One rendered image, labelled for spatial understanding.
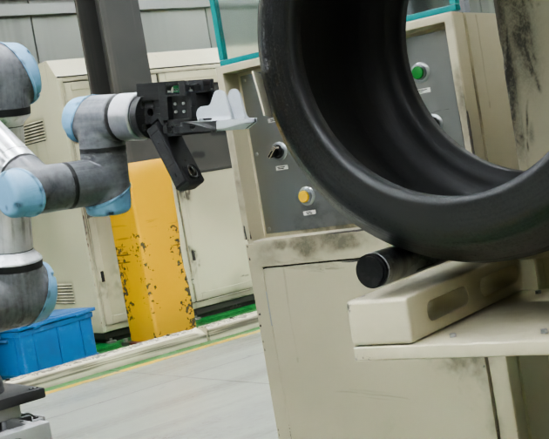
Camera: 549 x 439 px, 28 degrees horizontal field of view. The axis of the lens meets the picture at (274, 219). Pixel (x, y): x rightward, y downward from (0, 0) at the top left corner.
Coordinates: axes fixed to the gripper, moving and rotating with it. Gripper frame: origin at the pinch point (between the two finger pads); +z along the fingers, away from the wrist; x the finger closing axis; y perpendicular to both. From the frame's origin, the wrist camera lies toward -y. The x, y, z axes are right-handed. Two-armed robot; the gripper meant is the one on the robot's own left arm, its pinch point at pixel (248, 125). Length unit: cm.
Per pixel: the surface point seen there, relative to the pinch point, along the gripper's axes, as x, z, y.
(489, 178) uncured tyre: 15.6, 30.3, -9.6
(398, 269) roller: -8.4, 28.3, -18.6
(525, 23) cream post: 25.3, 32.7, 12.0
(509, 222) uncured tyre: -11.6, 44.9, -11.8
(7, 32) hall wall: 553, -676, 67
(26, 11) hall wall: 570, -667, 85
